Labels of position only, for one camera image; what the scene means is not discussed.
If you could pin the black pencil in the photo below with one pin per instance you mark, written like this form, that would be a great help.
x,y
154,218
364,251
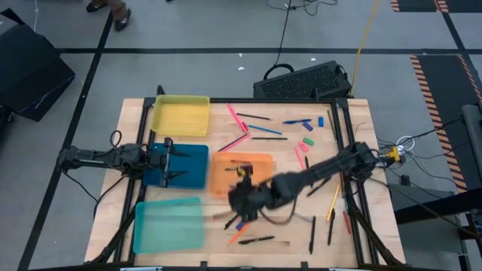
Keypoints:
x,y
232,142
253,116
269,138

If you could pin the black mat orange striped edge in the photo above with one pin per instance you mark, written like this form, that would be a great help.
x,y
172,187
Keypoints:
x,y
440,98
418,4

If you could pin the orange pencil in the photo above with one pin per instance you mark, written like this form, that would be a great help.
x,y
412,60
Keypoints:
x,y
237,235

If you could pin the blue pencil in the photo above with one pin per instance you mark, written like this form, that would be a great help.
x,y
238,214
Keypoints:
x,y
265,130

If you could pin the black flat case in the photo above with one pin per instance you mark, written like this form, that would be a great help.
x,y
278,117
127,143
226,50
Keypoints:
x,y
30,71

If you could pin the black beam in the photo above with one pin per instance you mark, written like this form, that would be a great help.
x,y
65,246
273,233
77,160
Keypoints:
x,y
433,206

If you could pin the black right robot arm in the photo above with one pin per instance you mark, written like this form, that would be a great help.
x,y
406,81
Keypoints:
x,y
320,173

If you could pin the yellow plastic bin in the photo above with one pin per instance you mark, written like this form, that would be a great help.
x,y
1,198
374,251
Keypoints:
x,y
180,114

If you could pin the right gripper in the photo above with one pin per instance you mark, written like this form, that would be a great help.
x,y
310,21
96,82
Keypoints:
x,y
244,199

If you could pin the red crayon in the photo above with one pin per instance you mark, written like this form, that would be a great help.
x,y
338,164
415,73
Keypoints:
x,y
241,162
346,222

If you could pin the pink pencil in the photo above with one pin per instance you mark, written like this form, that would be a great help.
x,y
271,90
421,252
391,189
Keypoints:
x,y
299,158
236,117
236,143

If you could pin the yellow connector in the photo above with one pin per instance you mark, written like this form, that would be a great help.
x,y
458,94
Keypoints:
x,y
394,153

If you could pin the green eraser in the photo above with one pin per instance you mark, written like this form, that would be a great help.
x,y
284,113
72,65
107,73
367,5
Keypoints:
x,y
308,141

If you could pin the black perforated computer case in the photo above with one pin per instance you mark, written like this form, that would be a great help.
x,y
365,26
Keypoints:
x,y
301,81

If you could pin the blue eraser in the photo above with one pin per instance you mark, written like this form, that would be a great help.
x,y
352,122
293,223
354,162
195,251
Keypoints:
x,y
321,121

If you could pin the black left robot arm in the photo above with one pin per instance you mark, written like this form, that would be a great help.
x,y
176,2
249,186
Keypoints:
x,y
94,158

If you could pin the teal plastic bin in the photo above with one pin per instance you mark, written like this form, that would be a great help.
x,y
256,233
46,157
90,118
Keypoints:
x,y
169,226

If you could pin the pink eraser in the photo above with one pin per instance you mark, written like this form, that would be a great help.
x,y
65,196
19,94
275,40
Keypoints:
x,y
303,147

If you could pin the yellow pencil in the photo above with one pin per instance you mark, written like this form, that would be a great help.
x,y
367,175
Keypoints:
x,y
333,203

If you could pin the brown pencil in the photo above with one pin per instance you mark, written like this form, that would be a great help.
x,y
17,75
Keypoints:
x,y
342,184

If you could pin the red eraser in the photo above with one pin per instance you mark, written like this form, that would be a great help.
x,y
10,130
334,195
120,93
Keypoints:
x,y
245,127

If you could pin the black ballpoint pen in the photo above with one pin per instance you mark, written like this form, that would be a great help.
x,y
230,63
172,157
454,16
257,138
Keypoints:
x,y
230,223
331,226
312,235
256,240
307,162
320,186

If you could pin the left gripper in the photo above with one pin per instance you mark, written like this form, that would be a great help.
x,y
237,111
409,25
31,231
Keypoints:
x,y
167,162

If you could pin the grey cylinder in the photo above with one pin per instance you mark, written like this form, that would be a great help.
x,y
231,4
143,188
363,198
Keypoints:
x,y
473,143

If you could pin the grey crayon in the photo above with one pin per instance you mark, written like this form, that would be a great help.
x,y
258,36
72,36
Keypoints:
x,y
305,217

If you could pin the blue plastic bin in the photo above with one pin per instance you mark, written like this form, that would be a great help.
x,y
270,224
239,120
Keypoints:
x,y
196,165

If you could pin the person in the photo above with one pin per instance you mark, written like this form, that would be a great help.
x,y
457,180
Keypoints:
x,y
120,20

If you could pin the orange plastic bin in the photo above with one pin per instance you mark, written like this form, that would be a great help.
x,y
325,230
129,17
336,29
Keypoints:
x,y
222,184

